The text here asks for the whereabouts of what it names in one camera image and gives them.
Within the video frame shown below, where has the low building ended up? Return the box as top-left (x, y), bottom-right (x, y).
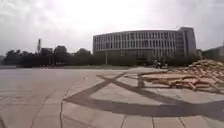
top-left (201, 45), bottom-right (224, 62)

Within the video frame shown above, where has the large grey curved building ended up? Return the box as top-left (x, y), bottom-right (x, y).
top-left (92, 26), bottom-right (198, 58)

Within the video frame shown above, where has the pale pole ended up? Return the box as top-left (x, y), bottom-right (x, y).
top-left (105, 51), bottom-right (109, 66)

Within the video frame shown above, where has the row of dark trees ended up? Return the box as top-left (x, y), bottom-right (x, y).
top-left (1, 45), bottom-right (202, 69)

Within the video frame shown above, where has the tall tower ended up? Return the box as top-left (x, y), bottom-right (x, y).
top-left (37, 38), bottom-right (42, 54)

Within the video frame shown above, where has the pile of wooden planks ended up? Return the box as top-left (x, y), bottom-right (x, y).
top-left (140, 59), bottom-right (224, 93)

